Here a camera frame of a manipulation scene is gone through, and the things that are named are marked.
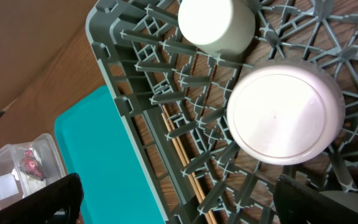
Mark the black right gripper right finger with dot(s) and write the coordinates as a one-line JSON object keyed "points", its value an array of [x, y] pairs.
{"points": [[297, 203]]}

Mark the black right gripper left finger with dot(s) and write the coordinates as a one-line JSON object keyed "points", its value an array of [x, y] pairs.
{"points": [[58, 202]]}

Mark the red snack wrapper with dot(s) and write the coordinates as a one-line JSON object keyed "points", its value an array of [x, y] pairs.
{"points": [[31, 166]]}

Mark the grey small saucer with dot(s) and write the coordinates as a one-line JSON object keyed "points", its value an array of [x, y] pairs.
{"points": [[347, 199]]}

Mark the pink plastic bowl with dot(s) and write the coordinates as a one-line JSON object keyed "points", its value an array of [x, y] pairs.
{"points": [[285, 112]]}

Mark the wooden chopstick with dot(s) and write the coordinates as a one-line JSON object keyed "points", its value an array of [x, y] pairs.
{"points": [[183, 149], [179, 149]]}

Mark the pale green cup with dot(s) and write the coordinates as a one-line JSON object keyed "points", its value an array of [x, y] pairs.
{"points": [[217, 26]]}

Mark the clear plastic waste bin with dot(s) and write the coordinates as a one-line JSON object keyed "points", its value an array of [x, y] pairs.
{"points": [[16, 185]]}

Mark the grey dishwasher rack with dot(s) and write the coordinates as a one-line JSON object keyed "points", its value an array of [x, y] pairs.
{"points": [[172, 99]]}

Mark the teal plastic serving tray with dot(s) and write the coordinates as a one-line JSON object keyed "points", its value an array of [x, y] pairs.
{"points": [[95, 145]]}

